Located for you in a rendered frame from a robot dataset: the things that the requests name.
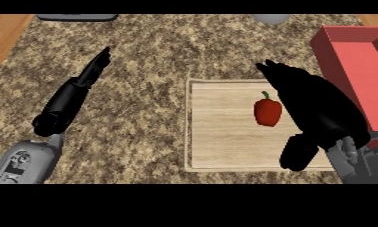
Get red box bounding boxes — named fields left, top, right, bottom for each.
left=309, top=25, right=378, bottom=150

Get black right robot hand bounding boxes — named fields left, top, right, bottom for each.
left=254, top=59, right=373, bottom=172

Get red bell pepper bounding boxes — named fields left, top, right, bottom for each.
left=253, top=90, right=285, bottom=128

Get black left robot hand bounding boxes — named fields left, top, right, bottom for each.
left=31, top=46, right=113, bottom=138

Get pale grey rounded object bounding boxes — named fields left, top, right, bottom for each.
left=251, top=13, right=293, bottom=26

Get pale wooden tray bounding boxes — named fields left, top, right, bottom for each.
left=184, top=77, right=337, bottom=173

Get dark grey flat appliance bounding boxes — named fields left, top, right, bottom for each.
left=36, top=13, right=120, bottom=23

